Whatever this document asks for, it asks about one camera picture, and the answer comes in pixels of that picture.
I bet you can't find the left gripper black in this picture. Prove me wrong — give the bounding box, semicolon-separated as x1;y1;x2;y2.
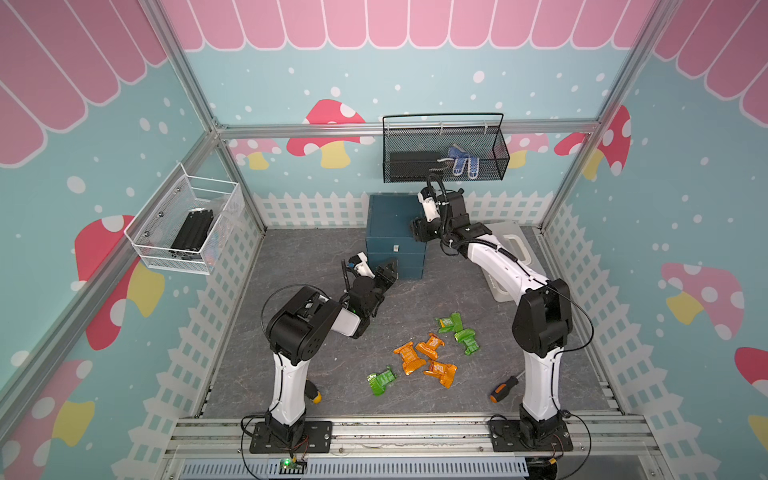
365;257;397;316

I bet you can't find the dark teal drawer cabinet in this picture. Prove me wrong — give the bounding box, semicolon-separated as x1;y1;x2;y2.
365;193;427;280

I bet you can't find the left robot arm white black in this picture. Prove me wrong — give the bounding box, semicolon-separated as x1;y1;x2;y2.
240;253;399;448

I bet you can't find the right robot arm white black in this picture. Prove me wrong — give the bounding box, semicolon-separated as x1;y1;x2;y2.
411;172;575;448

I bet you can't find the black box in mesh basket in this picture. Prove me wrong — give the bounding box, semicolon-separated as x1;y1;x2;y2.
384;151;448;183

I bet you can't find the green cookie packet top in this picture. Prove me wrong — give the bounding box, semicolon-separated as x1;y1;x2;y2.
436;312;464;334

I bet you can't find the green cookie packet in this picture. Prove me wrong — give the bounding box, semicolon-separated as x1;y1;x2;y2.
454;328;480;356
367;366;396;396
436;312;464;334

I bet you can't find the blue white item in basket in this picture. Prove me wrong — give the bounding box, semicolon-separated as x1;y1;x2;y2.
437;144;481;180

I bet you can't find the orange cookie packet top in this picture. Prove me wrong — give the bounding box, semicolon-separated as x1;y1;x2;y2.
415;333;445;361

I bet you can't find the clear plastic storage box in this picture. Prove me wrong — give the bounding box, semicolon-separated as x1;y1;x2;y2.
482;220;545;303

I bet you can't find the green cookie packet right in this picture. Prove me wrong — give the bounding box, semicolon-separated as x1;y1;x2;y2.
454;328;480;356

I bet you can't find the green cookie packet bottom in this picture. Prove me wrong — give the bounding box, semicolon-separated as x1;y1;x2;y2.
367;366;396;396

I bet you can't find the orange cookie packet bottom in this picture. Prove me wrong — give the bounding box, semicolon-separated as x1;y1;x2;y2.
424;360;458;389

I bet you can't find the yellow black screwdriver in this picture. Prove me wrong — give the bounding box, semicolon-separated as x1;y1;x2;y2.
304;380;322;404

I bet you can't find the orange black screwdriver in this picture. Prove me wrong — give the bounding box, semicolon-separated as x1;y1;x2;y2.
489;371;525;403

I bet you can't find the black device in white basket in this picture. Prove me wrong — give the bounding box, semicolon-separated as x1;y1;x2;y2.
169;209;214;261

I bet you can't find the green lit circuit board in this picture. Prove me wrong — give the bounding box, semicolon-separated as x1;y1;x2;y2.
278;458;308;476

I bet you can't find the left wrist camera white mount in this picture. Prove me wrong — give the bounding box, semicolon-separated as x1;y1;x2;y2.
346;252;375;278

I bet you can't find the black wire mesh basket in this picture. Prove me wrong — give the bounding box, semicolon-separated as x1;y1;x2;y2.
381;112;510;183

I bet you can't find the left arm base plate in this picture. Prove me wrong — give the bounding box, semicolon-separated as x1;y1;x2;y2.
248;420;333;454

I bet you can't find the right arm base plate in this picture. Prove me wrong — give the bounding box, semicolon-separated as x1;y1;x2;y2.
487;416;574;456

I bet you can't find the white wire wall basket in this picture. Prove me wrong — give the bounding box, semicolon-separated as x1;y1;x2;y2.
124;164;244;275

